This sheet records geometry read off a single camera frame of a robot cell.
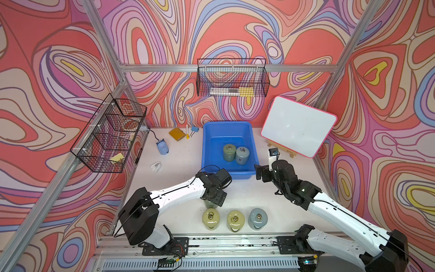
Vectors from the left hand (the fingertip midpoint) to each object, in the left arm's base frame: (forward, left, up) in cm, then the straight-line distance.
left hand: (216, 197), depth 82 cm
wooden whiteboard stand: (+37, -35, -2) cm, 51 cm away
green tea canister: (-3, +3, -2) cm, 5 cm away
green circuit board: (-26, +21, -7) cm, 34 cm away
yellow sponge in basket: (+9, +42, +21) cm, 48 cm away
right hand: (+9, -23, +13) cm, 28 cm away
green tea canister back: (+26, -8, +4) cm, 27 cm away
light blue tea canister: (+24, -15, +3) cm, 28 cm away
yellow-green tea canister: (-12, -9, +4) cm, 15 cm away
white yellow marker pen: (+48, +21, -3) cm, 53 cm away
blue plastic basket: (+46, +1, -4) cm, 46 cm away
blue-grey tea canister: (-11, -19, +3) cm, 22 cm away
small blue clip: (+52, +16, -4) cm, 54 cm away
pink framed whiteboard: (+32, -44, +17) cm, 57 cm away
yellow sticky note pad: (+47, +27, -3) cm, 54 cm away
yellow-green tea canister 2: (-11, +2, +3) cm, 11 cm away
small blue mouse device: (+31, +33, +1) cm, 45 cm away
